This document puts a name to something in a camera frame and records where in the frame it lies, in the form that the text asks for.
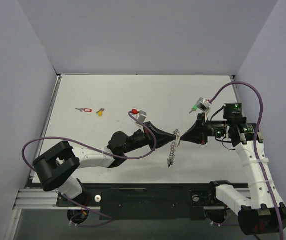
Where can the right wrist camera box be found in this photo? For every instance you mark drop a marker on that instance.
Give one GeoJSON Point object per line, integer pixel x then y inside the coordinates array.
{"type": "Point", "coordinates": [204, 105]}

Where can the silver spiked keyring disc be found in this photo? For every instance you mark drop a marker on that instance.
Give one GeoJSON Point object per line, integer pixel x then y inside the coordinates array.
{"type": "Point", "coordinates": [173, 147]}

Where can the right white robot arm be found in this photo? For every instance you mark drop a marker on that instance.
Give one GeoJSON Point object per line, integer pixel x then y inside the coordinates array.
{"type": "Point", "coordinates": [264, 212]}

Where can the yellow capped key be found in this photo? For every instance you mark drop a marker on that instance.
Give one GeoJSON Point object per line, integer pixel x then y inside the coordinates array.
{"type": "Point", "coordinates": [100, 112]}

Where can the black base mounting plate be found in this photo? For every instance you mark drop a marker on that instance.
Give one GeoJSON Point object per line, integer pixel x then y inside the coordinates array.
{"type": "Point", "coordinates": [216, 211]}

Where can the green capped key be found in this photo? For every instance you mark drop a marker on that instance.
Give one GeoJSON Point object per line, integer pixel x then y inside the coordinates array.
{"type": "Point", "coordinates": [193, 109]}

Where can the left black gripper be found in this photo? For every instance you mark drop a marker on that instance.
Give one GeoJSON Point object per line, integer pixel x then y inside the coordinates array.
{"type": "Point", "coordinates": [149, 135]}

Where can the aluminium frame rail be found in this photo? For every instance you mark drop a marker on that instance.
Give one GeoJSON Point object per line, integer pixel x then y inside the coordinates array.
{"type": "Point", "coordinates": [33, 198]}

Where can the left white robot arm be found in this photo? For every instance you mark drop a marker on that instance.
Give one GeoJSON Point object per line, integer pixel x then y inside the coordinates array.
{"type": "Point", "coordinates": [55, 167]}

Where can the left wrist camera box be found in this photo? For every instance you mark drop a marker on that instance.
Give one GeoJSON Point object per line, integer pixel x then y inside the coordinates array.
{"type": "Point", "coordinates": [139, 116]}

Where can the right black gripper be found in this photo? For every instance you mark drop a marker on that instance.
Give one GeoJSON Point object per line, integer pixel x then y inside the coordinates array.
{"type": "Point", "coordinates": [202, 128]}

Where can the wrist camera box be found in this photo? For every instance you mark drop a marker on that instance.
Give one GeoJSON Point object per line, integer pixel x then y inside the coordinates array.
{"type": "Point", "coordinates": [139, 116]}
{"type": "Point", "coordinates": [204, 105]}

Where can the red tag key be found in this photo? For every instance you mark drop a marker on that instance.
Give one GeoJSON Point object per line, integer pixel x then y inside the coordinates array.
{"type": "Point", "coordinates": [85, 110]}

